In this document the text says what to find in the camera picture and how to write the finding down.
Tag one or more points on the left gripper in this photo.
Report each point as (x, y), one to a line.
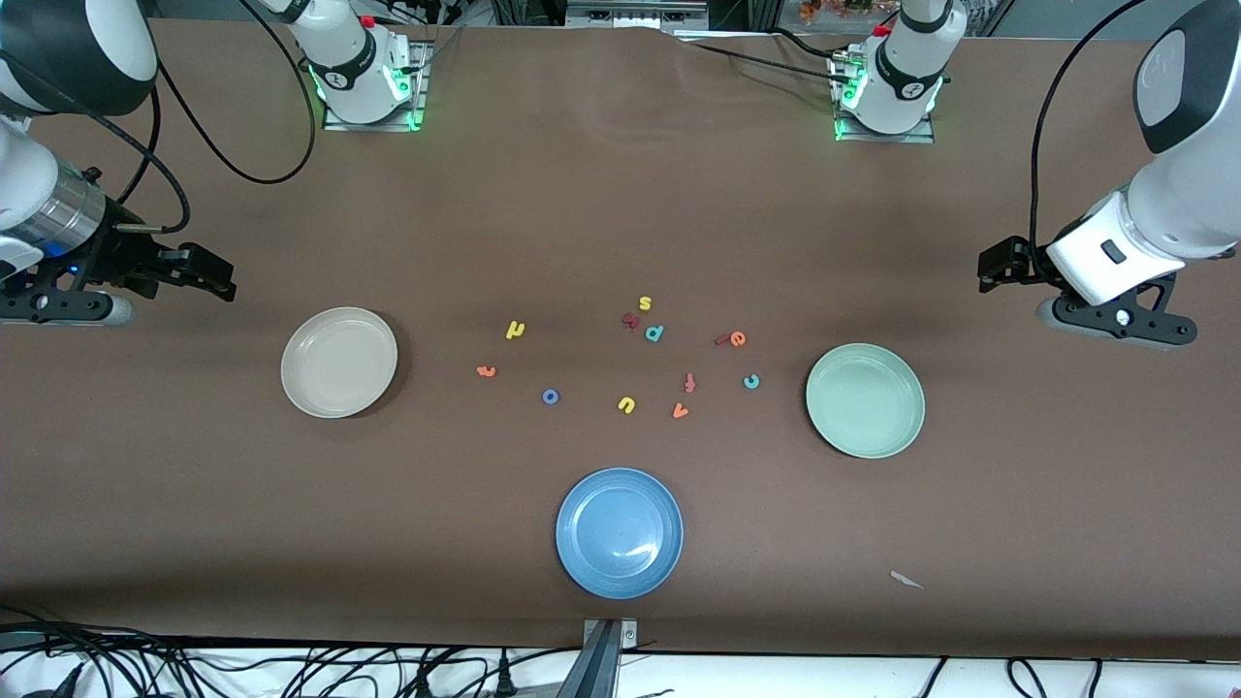
(1028, 261)

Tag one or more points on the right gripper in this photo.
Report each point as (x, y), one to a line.
(118, 256)

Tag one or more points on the yellow letter h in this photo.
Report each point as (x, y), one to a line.
(515, 330)

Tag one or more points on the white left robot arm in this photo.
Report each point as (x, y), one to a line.
(1193, 194)

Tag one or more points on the beige brown plate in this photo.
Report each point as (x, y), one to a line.
(339, 362)

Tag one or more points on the pale green plate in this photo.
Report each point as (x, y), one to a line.
(865, 400)

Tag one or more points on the orange artificial flowers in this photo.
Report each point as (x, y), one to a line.
(824, 8)

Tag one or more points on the white paper scrap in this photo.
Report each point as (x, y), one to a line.
(906, 580)

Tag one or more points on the brown table cover sheet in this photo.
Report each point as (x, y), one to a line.
(620, 194)

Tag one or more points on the grey power strip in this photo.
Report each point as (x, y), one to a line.
(635, 15)

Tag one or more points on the blue plate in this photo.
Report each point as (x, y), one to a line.
(619, 533)

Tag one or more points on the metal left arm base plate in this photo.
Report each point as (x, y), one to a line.
(887, 138)

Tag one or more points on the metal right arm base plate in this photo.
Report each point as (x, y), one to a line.
(373, 124)

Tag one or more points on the metal table clamp bracket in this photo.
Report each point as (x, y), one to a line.
(609, 635)

